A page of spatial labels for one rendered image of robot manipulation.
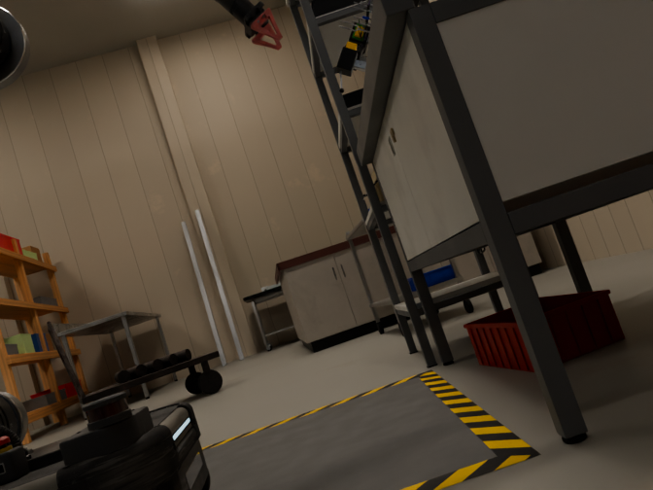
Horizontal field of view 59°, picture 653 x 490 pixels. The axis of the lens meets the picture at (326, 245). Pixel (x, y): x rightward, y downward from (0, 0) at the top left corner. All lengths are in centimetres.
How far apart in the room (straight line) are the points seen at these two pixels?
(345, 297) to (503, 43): 386
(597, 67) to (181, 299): 794
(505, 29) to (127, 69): 877
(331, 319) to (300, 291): 34
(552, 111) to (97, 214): 836
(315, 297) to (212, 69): 547
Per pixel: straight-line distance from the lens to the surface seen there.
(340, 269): 483
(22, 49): 151
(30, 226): 941
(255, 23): 160
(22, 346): 717
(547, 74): 114
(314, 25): 248
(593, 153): 112
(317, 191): 889
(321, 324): 480
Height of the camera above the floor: 35
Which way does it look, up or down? 5 degrees up
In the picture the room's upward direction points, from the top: 19 degrees counter-clockwise
